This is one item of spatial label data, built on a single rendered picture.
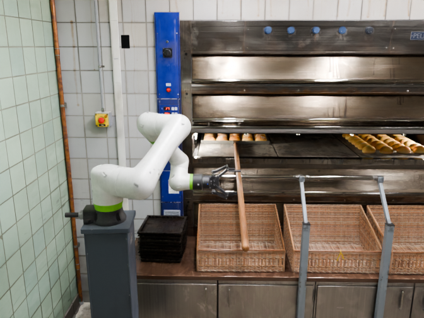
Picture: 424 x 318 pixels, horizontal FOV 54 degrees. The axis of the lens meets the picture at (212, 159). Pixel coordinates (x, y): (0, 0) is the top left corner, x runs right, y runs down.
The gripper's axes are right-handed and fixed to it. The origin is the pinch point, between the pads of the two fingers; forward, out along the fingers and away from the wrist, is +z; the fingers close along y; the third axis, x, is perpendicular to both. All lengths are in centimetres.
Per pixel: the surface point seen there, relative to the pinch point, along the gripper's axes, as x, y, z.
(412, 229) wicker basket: -49, 50, 125
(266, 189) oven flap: -54, 23, 22
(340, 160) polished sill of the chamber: -56, 2, 73
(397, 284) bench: -2, 65, 98
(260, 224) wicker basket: -49, 48, 18
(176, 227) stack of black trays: -27, 41, -40
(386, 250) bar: 4, 39, 86
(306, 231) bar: 4.1, 28.4, 39.8
